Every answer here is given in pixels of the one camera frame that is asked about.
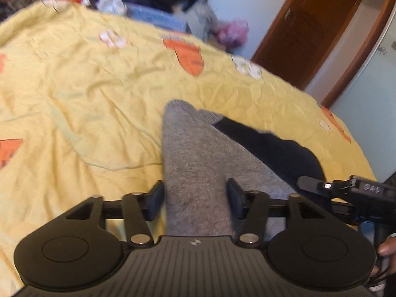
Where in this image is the brown wooden door frame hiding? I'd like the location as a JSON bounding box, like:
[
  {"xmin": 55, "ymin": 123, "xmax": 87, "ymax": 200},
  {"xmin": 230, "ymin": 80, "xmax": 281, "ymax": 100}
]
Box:
[{"xmin": 321, "ymin": 0, "xmax": 396, "ymax": 109}]

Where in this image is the pink plastic bag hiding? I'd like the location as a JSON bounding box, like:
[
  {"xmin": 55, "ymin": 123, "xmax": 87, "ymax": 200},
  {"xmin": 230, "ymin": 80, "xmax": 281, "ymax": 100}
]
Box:
[{"xmin": 216, "ymin": 19, "xmax": 250, "ymax": 49}]

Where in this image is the brown wooden door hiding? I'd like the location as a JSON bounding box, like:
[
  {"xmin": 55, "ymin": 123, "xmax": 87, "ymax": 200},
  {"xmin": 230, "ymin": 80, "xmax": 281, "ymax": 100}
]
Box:
[{"xmin": 251, "ymin": 0, "xmax": 367, "ymax": 91}]

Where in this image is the yellow printed bed sheet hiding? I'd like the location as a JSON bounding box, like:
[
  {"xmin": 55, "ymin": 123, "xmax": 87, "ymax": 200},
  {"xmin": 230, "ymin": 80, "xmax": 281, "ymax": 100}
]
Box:
[{"xmin": 0, "ymin": 0, "xmax": 376, "ymax": 297}]

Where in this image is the pale grey-blue cloth bundle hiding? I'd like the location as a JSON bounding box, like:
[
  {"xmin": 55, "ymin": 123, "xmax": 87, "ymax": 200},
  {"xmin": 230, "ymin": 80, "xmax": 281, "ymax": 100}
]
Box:
[{"xmin": 188, "ymin": 0, "xmax": 219, "ymax": 39}]

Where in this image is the person's right hand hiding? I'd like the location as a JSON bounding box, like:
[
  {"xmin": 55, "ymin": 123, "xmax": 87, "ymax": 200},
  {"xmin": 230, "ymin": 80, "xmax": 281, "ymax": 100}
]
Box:
[{"xmin": 371, "ymin": 237, "xmax": 396, "ymax": 285}]

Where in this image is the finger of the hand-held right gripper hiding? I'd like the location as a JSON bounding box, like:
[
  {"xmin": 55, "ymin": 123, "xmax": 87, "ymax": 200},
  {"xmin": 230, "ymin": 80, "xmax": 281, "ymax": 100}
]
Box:
[{"xmin": 296, "ymin": 175, "xmax": 351, "ymax": 198}]

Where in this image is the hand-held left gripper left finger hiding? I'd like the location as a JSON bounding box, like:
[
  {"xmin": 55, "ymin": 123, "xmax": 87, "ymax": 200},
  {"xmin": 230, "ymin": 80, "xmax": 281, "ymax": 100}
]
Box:
[{"xmin": 64, "ymin": 180, "xmax": 165, "ymax": 248}]

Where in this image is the blue folded cloth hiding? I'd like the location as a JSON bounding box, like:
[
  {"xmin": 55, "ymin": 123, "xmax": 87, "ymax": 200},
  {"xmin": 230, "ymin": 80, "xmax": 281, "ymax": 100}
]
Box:
[{"xmin": 126, "ymin": 2, "xmax": 190, "ymax": 34}]

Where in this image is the dark navy knit garment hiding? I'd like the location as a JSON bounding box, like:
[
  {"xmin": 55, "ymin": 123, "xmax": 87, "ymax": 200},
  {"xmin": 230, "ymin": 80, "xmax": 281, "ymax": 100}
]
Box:
[{"xmin": 213, "ymin": 116, "xmax": 328, "ymax": 188}]

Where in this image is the grey knit garment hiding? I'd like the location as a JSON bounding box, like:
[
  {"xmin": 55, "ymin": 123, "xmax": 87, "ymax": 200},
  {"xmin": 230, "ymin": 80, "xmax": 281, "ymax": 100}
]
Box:
[{"xmin": 161, "ymin": 99, "xmax": 296, "ymax": 240}]

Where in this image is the white patterned cloth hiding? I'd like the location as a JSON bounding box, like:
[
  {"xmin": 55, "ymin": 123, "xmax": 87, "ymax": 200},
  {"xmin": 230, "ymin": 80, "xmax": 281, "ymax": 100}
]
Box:
[{"xmin": 95, "ymin": 0, "xmax": 128, "ymax": 17}]

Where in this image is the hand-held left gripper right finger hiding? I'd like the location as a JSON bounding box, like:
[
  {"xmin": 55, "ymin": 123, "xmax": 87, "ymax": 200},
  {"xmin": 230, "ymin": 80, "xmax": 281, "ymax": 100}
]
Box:
[{"xmin": 227, "ymin": 178, "xmax": 329, "ymax": 248}]

